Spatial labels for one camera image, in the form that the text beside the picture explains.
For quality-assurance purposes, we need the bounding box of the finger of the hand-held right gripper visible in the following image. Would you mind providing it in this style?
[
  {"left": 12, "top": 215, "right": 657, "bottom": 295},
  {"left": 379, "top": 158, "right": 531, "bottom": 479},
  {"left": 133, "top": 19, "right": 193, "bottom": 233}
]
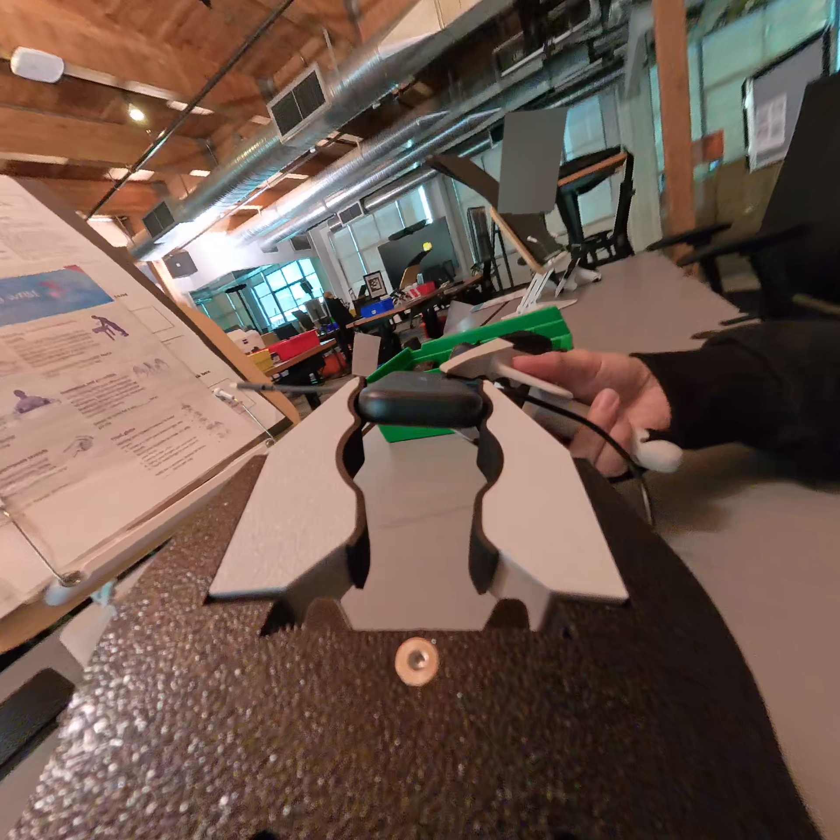
[
  {"left": 453, "top": 336, "right": 526, "bottom": 362},
  {"left": 438, "top": 357, "right": 521, "bottom": 383}
]

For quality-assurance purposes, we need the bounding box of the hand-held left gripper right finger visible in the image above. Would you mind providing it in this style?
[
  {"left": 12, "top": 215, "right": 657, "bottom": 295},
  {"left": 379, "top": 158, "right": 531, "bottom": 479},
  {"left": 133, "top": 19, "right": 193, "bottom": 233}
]
[{"left": 469, "top": 379, "right": 631, "bottom": 632}]

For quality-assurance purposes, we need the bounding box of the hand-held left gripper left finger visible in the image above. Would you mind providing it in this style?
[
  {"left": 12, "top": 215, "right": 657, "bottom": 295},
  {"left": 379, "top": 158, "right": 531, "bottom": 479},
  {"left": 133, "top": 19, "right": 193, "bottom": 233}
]
[{"left": 207, "top": 376, "right": 370, "bottom": 621}]

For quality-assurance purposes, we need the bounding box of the green storage bin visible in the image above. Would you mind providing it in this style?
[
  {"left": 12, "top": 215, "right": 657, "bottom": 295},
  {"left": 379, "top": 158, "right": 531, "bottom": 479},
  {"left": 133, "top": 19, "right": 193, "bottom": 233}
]
[{"left": 366, "top": 305, "right": 573, "bottom": 444}]

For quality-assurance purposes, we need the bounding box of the black cable blue usb plug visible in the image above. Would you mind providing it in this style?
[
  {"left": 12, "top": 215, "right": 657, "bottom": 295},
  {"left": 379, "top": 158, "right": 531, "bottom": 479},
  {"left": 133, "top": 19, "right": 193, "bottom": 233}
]
[{"left": 521, "top": 384, "right": 657, "bottom": 529}]

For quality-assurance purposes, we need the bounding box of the rounded black usb hub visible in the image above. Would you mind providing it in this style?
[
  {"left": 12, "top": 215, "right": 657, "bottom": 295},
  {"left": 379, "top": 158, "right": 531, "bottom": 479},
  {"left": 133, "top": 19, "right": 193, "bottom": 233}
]
[{"left": 357, "top": 371, "right": 488, "bottom": 429}]

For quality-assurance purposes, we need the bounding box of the person's right forearm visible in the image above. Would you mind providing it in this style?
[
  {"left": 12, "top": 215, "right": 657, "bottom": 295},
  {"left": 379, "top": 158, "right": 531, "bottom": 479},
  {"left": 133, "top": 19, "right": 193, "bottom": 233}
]
[{"left": 631, "top": 320, "right": 840, "bottom": 490}]

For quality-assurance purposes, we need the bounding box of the person's right hand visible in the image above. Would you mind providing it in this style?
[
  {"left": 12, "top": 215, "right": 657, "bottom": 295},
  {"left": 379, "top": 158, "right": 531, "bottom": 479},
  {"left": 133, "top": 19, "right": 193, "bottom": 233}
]
[{"left": 511, "top": 350, "right": 672, "bottom": 479}]

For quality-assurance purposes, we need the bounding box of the wooden document stand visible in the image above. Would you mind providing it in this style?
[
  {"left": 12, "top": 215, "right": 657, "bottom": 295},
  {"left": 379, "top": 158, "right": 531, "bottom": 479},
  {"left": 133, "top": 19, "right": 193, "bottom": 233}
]
[
  {"left": 427, "top": 154, "right": 601, "bottom": 316},
  {"left": 0, "top": 174, "right": 303, "bottom": 647}
]

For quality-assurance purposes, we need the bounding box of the large black screen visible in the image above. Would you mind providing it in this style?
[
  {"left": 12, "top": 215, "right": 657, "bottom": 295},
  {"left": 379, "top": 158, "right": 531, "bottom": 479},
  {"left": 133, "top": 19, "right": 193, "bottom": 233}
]
[{"left": 377, "top": 218, "right": 458, "bottom": 284}]

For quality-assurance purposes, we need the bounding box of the raised wooden top desk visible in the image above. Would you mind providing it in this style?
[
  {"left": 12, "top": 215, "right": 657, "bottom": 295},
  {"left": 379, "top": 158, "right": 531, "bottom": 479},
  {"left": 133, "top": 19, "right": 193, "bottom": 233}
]
[{"left": 556, "top": 150, "right": 636, "bottom": 263}]

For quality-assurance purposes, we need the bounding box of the blue header printed sheet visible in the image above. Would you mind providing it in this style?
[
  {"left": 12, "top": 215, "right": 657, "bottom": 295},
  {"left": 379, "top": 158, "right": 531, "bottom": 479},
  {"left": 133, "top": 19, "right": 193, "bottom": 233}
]
[{"left": 0, "top": 262, "right": 290, "bottom": 618}]

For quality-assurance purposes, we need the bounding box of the ceiling vent grille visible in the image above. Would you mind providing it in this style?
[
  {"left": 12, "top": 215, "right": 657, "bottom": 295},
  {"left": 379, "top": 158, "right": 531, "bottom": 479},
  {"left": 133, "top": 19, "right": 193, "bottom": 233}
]
[{"left": 266, "top": 62, "right": 329, "bottom": 143}]

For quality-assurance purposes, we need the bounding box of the black office chair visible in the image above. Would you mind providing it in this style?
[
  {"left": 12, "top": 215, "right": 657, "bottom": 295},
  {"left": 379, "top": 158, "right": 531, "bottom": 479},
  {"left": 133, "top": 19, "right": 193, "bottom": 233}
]
[{"left": 646, "top": 75, "right": 840, "bottom": 329}]

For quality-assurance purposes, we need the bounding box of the white notice board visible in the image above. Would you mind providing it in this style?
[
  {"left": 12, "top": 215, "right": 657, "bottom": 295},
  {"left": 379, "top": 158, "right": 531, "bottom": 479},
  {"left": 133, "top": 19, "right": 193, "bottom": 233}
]
[{"left": 743, "top": 36, "right": 826, "bottom": 173}]

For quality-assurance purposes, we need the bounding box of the white printed sheet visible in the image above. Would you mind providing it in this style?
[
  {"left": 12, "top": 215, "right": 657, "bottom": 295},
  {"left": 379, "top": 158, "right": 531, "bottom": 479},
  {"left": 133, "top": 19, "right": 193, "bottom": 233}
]
[{"left": 0, "top": 176, "right": 132, "bottom": 309}]

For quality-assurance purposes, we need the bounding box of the wooden post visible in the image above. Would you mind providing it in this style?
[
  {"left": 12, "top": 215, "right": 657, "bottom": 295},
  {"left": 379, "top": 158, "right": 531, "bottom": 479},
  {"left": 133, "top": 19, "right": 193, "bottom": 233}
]
[{"left": 651, "top": 0, "right": 698, "bottom": 247}]

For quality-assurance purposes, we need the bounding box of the black desk cable tray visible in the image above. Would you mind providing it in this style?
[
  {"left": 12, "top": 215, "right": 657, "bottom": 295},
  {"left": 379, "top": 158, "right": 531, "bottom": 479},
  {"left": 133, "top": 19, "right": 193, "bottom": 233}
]
[{"left": 0, "top": 668, "right": 76, "bottom": 769}]

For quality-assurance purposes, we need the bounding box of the white oval wireless device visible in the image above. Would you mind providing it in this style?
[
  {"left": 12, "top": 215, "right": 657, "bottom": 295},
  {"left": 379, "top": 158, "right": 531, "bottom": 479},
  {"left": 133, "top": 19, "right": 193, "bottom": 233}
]
[{"left": 10, "top": 46, "right": 65, "bottom": 84}]

